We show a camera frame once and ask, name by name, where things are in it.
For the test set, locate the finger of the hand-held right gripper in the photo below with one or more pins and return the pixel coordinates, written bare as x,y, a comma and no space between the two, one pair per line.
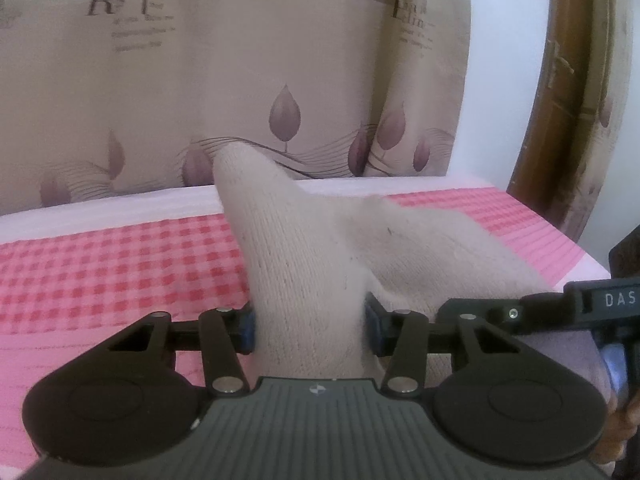
535,312

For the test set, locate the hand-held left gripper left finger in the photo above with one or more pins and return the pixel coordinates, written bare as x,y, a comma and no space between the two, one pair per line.
245,330

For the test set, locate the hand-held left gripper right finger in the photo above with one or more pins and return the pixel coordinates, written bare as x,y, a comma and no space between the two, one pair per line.
373,324

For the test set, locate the pink checked bed sheet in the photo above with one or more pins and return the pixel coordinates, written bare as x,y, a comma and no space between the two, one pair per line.
100,270

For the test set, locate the brown wooden door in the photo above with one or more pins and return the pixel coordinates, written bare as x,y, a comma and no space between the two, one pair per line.
565,110

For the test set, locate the beige leaf print curtain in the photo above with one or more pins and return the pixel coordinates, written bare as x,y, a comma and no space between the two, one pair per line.
200,70

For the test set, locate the cream knit garment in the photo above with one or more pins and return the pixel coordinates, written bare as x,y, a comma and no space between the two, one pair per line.
310,270

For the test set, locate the person's right hand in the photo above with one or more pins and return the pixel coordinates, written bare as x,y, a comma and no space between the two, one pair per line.
612,435

